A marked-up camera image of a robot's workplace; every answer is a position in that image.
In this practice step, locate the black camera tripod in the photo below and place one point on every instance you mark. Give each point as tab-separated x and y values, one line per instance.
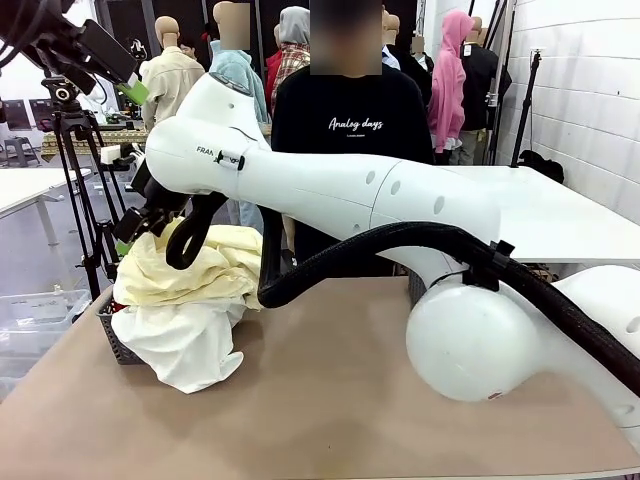
75	175

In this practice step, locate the mannequin in black jacket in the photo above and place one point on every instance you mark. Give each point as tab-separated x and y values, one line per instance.
482	90

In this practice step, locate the white t-shirt with black print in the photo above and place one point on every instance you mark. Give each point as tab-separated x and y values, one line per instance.
180	340

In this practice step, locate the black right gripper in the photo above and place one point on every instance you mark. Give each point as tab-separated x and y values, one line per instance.
160	205

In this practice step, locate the clear plastic storage bin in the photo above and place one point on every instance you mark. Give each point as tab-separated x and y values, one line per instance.
35	320

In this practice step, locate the mannequin in pink hoodie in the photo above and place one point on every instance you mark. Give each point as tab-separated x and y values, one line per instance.
447	100

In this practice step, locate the black garment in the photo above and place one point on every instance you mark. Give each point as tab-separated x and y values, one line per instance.
545	165

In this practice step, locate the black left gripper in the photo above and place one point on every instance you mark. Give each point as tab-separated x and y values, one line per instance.
90	50

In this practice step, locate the white desk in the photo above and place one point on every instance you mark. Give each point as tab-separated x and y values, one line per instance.
30	185

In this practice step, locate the white side table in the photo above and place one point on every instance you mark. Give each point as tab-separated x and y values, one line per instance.
550	210

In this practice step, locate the mannequin in grey hood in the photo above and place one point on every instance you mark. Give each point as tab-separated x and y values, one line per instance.
292	45

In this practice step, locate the table with patterned cloth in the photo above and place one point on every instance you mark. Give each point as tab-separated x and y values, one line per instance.
120	137

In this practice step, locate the black light stand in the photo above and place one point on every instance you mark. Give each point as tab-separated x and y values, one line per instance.
527	110

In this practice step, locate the grey plastic woven-pattern basket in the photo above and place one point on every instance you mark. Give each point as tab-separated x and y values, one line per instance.
417	290
117	345

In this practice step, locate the mannequin in light blue fleece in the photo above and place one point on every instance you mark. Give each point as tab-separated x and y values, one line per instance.
245	75

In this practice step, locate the person in black t-shirt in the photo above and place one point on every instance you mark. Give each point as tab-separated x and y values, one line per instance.
350	125

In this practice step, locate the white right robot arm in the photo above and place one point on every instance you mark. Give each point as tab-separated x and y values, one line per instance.
350	185

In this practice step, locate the mannequin in cream jacket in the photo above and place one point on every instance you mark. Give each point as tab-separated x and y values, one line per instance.
170	85

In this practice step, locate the grey stool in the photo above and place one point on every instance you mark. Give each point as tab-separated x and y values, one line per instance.
20	150

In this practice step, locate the cream yellow garment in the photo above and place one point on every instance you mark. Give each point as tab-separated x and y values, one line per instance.
220	270

